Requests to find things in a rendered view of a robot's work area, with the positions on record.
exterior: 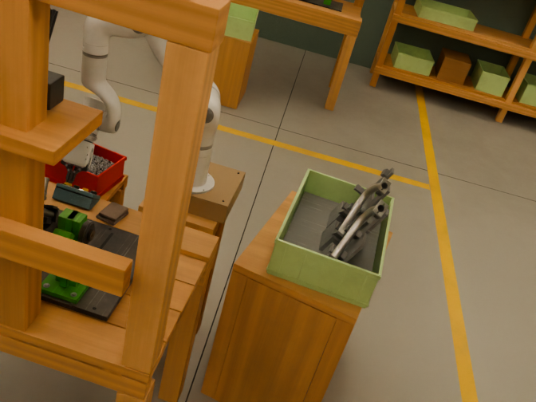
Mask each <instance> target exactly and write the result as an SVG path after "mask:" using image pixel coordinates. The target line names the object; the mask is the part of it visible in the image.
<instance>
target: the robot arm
mask: <svg viewBox="0 0 536 402"><path fill-rule="evenodd" d="M111 36H117V37H125V38H139V37H144V36H145V37H146V39H147V41H148V44H149V46H150V48H151V50H152V52H153V53H154V55H155V57H156V59H157V60H158V62H159V63H160V64H161V65H162V66H164V55H165V49H166V43H167V40H165V39H162V38H159V37H155V36H152V35H149V34H146V33H141V32H139V31H136V30H131V29H129V28H125V27H123V26H119V25H115V24H112V23H110V22H105V21H102V20H100V19H96V18H92V17H90V16H87V17H86V18H85V23H84V31H83V44H82V61H81V83H82V84H83V86H84V87H86V88H87V89H88V90H90V91H92V92H93V93H95V94H96V95H97V96H98V97H99V98H100V100H98V99H96V98H93V97H86V98H85V100H84V103H83V105H86V106H89V107H91V108H96V109H99V110H101V111H103V119H102V125H100V126H99V127H98V128H97V129H96V130H95V131H94V132H92V133H91V134H90V135H89V136H88V137H86V138H85V139H84V140H83V141H82V142H81V143H79V144H78V145H77V146H76V147H75V148H74V149H73V150H72V151H71V152H70V153H69V154H67V155H66V156H65V157H64V158H63V159H62V161H61V164H63V165H64V166H65V167H66V169H67V175H66V177H65V179H66V181H65V182H67V183H73V182H74V180H75V177H76V174H78V173H79V172H81V171H88V168H89V167H90V165H91V162H92V158H93V152H94V146H95V144H93V142H92V141H95V140H97V137H96V136H97V133H98V131H99V130H100V131H102V132H107V133H116V132H117V131H118V129H119V127H120V117H121V105H120V100H119V97H118V96H117V94H116V92H115V91H114V89H113V88H112V87H111V85H110V84H109V83H108V82H107V81H106V71H107V63H108V45H109V38H110V37H111ZM105 109H107V112H106V111H105ZM220 113H221V102H220V92H219V89H218V87H217V86H216V84H215V83H214V82H213V85H212V89H211V96H210V100H209V105H208V110H207V117H206V121H205V125H204V130H203V138H202V142H201V146H200V151H199V158H198V163H197V167H196V172H195V179H194V183H193V188H192V192H191V193H192V194H203V193H207V192H209V191H211V190H212V189H213V187H214V185H215V181H214V179H213V177H212V176H211V175H210V174H208V169H209V165H210V160H211V152H212V148H213V143H214V138H215V133H216V130H217V128H218V125H219V119H220ZM66 162H67V163H66ZM73 165H76V166H75V168H74V169H73Z"/></svg>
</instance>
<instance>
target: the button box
mask: <svg viewBox="0 0 536 402"><path fill-rule="evenodd" d="M52 198H53V199H57V200H60V201H62V202H65V203H70V204H72V205H75V206H78V207H82V208H84V209H87V210H91V209H92V208H93V207H94V206H95V205H96V204H97V203H98V201H99V200H100V196H99V195H97V194H94V193H89V192H87V191H84V190H83V191H82V190H80V189H79V188H76V187H70V186H69V185H64V184H62V183H57V185H56V187H55V190H54V193H53V197H52Z"/></svg>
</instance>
